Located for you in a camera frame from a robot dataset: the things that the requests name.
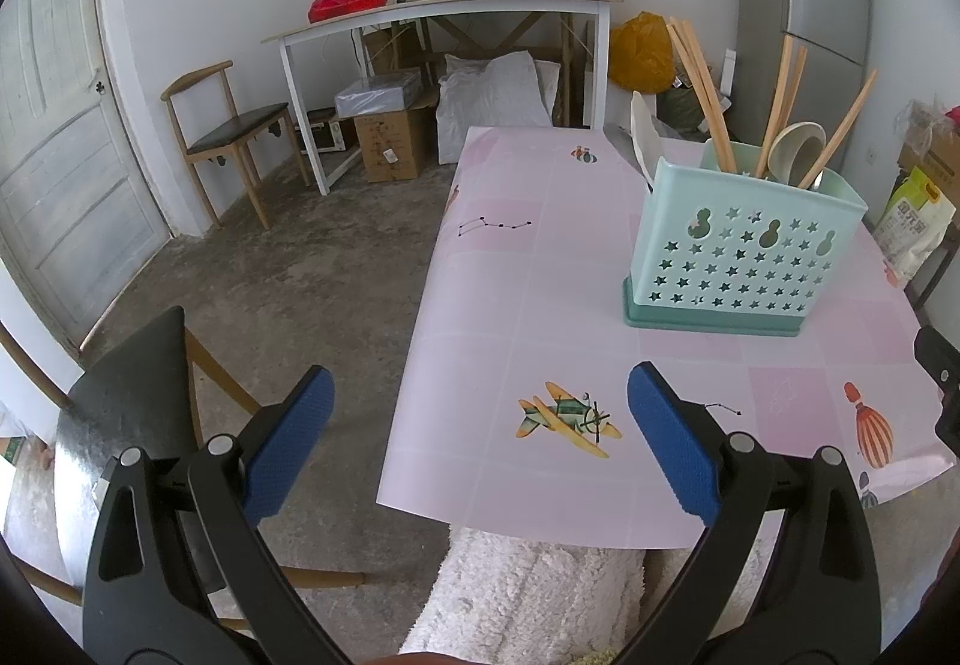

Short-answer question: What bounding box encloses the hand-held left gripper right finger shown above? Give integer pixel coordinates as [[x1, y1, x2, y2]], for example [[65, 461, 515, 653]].
[[613, 360, 884, 665]]

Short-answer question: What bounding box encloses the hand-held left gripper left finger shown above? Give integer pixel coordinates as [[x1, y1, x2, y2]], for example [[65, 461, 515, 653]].
[[81, 363, 355, 665]]

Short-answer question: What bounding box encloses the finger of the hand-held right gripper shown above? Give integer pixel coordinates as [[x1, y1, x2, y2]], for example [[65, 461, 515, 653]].
[[913, 326, 960, 460]]

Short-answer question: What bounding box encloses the teal plastic utensil holder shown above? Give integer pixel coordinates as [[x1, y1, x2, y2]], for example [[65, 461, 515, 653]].
[[621, 139, 869, 338]]

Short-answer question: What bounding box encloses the beige spoon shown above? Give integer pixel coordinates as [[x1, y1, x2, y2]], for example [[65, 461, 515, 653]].
[[771, 120, 828, 185]]

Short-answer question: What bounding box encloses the grey spoon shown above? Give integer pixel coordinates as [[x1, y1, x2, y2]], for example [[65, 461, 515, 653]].
[[606, 124, 652, 190]]

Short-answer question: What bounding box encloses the white spoon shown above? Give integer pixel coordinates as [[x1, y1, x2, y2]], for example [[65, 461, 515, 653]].
[[630, 90, 665, 194]]

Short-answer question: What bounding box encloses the white and yellow rice bag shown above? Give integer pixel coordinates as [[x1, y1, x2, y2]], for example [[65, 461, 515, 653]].
[[872, 165, 959, 289]]

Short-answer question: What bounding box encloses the wooden chair with black backrest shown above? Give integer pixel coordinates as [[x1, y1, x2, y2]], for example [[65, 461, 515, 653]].
[[0, 305, 368, 643]]

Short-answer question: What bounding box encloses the pink printed tablecloth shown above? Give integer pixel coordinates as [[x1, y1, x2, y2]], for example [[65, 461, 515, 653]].
[[375, 125, 959, 552]]

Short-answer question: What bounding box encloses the cardboard box with plastic wrap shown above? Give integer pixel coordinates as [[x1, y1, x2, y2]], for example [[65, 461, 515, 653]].
[[898, 99, 960, 186]]

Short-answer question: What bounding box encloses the white fluffy garment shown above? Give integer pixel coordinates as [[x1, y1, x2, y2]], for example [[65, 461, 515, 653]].
[[400, 524, 647, 658]]

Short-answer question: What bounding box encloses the small white microwave oven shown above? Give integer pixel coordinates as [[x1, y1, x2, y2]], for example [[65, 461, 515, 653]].
[[298, 108, 359, 158]]

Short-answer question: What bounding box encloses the printed cardboard box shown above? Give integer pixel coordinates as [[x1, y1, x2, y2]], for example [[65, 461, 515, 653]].
[[352, 99, 437, 184]]

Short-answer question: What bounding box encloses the wooden chair with dark seat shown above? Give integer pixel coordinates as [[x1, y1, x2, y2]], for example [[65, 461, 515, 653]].
[[160, 60, 310, 230]]

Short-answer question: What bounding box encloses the dark green bag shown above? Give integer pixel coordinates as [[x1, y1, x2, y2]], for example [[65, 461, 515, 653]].
[[658, 82, 712, 131]]

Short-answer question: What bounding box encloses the narrow white box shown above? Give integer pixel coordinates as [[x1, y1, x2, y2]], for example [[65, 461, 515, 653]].
[[720, 48, 741, 112]]

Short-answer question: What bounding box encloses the plastic-wrapped flat box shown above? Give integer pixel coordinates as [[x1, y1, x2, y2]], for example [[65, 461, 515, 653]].
[[334, 71, 423, 121]]

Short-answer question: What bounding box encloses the white door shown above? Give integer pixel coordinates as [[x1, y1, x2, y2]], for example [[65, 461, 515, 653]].
[[0, 0, 175, 355]]

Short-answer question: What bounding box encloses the white sack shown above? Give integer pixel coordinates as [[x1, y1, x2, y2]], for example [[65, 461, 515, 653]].
[[437, 50, 562, 166]]

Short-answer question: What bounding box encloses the yellow plastic bag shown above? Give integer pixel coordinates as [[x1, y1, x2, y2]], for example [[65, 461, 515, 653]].
[[609, 10, 677, 94]]

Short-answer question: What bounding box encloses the plain cardboard box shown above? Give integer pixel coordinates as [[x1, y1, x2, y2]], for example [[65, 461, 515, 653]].
[[362, 24, 430, 76]]

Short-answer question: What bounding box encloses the white wooden-top table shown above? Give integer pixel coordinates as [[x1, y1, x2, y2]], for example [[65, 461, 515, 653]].
[[261, 0, 625, 195]]

